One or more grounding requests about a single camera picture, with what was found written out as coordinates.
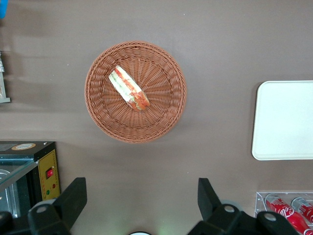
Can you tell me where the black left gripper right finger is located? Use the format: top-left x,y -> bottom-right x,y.
188,178 -> 300,235

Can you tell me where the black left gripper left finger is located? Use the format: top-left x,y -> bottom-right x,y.
0,177 -> 88,235

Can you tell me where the triangle sandwich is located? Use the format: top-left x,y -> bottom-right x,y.
108,65 -> 151,113

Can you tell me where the white plastic tray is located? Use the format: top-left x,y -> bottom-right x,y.
251,80 -> 313,161

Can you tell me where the brown round wicker basket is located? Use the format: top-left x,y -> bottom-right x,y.
84,41 -> 188,144

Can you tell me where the clear acrylic bottle box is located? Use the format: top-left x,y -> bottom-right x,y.
253,191 -> 313,235

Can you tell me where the red cola bottle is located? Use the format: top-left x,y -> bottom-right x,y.
291,197 -> 313,225
265,193 -> 313,235

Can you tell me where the black food warmer cabinet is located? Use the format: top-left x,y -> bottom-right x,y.
0,141 -> 61,218

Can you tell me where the grey metal rack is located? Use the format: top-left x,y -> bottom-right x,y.
0,51 -> 12,104

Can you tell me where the blue plastic object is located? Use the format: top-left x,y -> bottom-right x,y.
0,0 -> 8,19

